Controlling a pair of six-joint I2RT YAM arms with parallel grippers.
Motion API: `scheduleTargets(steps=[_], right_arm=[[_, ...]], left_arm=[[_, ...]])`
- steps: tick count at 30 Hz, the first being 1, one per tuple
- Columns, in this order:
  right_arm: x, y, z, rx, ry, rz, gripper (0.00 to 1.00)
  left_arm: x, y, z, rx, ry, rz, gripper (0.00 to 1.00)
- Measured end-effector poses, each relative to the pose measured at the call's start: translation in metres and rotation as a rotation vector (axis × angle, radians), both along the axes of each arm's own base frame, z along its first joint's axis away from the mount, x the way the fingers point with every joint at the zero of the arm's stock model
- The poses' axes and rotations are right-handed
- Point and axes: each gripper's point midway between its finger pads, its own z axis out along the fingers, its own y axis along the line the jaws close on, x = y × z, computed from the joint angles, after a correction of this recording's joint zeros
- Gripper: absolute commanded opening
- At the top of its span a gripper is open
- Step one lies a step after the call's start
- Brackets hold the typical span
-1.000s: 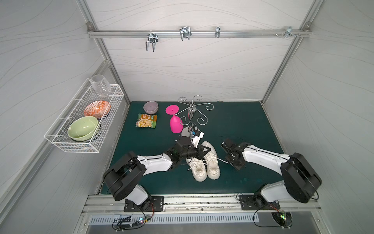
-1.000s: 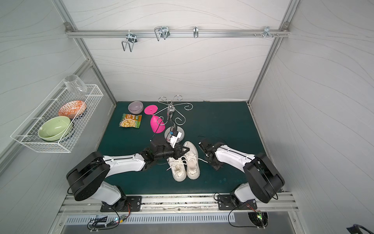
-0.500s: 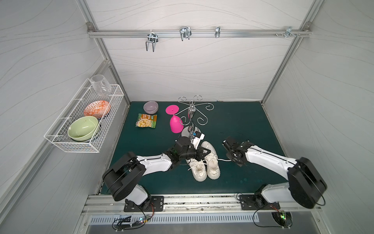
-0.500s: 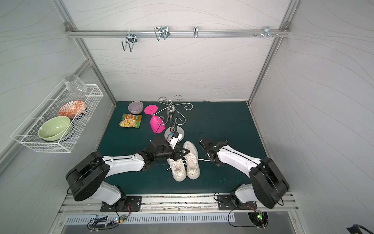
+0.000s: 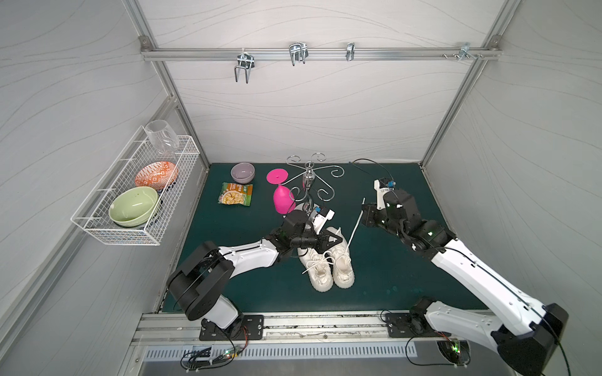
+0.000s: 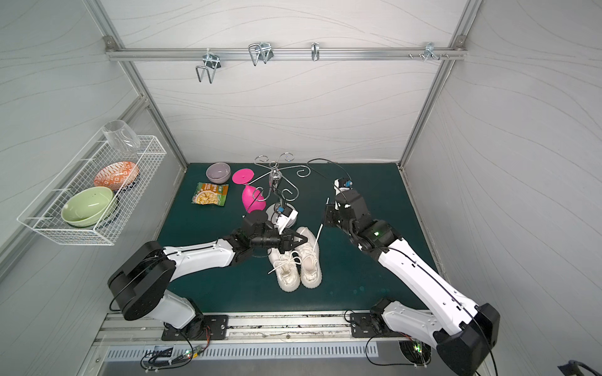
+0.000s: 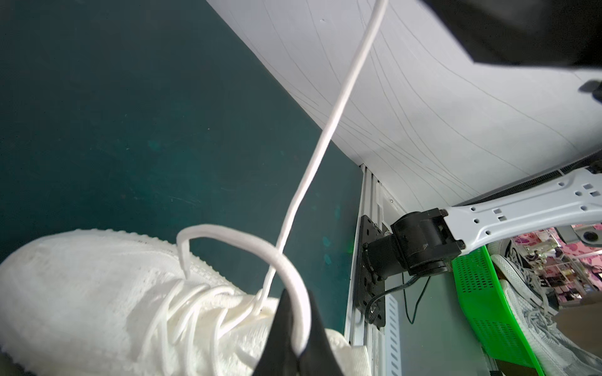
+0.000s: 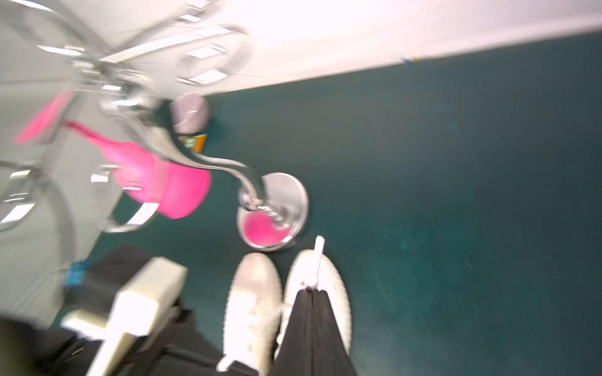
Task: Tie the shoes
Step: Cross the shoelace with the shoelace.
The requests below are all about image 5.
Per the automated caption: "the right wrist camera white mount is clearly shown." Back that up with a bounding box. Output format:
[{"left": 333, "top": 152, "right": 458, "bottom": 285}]
[{"left": 374, "top": 178, "right": 396, "bottom": 210}]

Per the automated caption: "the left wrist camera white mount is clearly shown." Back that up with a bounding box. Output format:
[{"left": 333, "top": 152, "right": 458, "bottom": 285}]
[{"left": 310, "top": 205, "right": 335, "bottom": 234}]

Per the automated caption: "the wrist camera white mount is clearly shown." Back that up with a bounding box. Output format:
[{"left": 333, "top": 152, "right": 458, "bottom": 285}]
[
  {"left": 310, "top": 205, "right": 335, "bottom": 234},
  {"left": 374, "top": 178, "right": 396, "bottom": 210}
]

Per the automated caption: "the orange patterned bowl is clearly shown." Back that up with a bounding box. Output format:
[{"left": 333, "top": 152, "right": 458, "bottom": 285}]
[{"left": 134, "top": 161, "right": 179, "bottom": 191}]

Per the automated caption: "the clear drinking glass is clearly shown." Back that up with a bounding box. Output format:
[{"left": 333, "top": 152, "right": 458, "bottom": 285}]
[{"left": 144, "top": 120, "right": 180, "bottom": 154}]

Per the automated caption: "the pink plastic wine glass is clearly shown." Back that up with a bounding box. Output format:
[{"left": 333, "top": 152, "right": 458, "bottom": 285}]
[{"left": 267, "top": 169, "right": 296, "bottom": 215}]

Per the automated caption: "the aluminium crossbar rail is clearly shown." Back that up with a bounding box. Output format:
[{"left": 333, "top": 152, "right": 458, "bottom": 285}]
[{"left": 141, "top": 40, "right": 503, "bottom": 63}]

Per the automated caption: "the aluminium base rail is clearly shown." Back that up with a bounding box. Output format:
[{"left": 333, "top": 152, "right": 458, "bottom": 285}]
[{"left": 131, "top": 307, "right": 518, "bottom": 346}]

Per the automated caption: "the metal hook bracket right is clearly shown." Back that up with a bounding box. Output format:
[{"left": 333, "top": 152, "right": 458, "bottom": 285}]
[{"left": 441, "top": 42, "right": 484, "bottom": 61}]

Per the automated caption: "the chrome glass holder stand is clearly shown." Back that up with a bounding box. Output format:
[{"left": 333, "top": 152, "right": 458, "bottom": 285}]
[{"left": 282, "top": 152, "right": 345, "bottom": 215}]

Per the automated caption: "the white wire wall basket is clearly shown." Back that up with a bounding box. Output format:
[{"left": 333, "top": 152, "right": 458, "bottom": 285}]
[{"left": 71, "top": 129, "right": 199, "bottom": 246}]

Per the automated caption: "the green dark table mat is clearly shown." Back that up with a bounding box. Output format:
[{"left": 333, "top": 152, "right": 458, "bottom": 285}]
[{"left": 181, "top": 164, "right": 481, "bottom": 313}]

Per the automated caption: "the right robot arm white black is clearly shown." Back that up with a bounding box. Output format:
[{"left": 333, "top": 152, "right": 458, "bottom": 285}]
[{"left": 361, "top": 180, "right": 568, "bottom": 375}]

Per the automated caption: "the small metal hook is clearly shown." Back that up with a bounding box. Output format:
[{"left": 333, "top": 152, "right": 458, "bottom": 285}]
[{"left": 346, "top": 42, "right": 355, "bottom": 62}]

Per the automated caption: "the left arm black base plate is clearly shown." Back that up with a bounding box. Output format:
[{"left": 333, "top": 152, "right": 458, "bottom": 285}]
[{"left": 199, "top": 314, "right": 265, "bottom": 342}]

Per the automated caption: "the white shoelace of shoe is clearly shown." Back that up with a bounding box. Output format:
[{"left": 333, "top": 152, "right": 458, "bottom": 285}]
[
  {"left": 335, "top": 208, "right": 365, "bottom": 269},
  {"left": 301, "top": 254, "right": 333, "bottom": 275}
]

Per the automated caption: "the black cable bundle left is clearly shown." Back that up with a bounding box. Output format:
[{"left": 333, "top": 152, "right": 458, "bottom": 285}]
[{"left": 179, "top": 328, "right": 250, "bottom": 372}]

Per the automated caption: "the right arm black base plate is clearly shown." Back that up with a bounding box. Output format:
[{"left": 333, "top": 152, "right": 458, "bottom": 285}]
[{"left": 380, "top": 311, "right": 450, "bottom": 338}]

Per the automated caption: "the metal double hook middle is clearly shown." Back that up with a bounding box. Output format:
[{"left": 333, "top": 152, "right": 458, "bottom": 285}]
[{"left": 288, "top": 42, "right": 309, "bottom": 67}]

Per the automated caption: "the metal double hook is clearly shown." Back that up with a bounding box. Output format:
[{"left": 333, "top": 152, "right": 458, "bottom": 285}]
[
  {"left": 288, "top": 42, "right": 309, "bottom": 67},
  {"left": 234, "top": 53, "right": 256, "bottom": 84}
]

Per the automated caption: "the metal double hook left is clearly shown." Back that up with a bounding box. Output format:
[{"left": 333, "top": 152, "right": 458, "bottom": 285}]
[{"left": 234, "top": 53, "right": 256, "bottom": 84}]

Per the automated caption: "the lilac ceramic bowl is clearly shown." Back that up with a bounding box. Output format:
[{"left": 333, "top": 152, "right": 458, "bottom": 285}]
[{"left": 230, "top": 162, "right": 256, "bottom": 185}]

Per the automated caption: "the white knit sneaker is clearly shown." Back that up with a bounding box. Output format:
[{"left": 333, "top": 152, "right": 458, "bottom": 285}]
[
  {"left": 326, "top": 227, "right": 355, "bottom": 289},
  {"left": 297, "top": 248, "right": 334, "bottom": 292}
]

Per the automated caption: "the black cable right base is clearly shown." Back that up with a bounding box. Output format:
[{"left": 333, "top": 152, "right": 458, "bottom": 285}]
[{"left": 404, "top": 328, "right": 472, "bottom": 368}]

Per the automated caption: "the green ceramic bowl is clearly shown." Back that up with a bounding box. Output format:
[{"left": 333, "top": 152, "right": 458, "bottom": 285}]
[{"left": 109, "top": 186, "right": 159, "bottom": 228}]

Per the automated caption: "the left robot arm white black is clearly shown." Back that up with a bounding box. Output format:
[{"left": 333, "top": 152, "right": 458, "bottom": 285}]
[{"left": 166, "top": 207, "right": 343, "bottom": 334}]

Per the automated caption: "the green snack packet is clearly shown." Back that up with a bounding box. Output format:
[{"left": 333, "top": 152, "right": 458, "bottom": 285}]
[{"left": 218, "top": 183, "right": 253, "bottom": 207}]

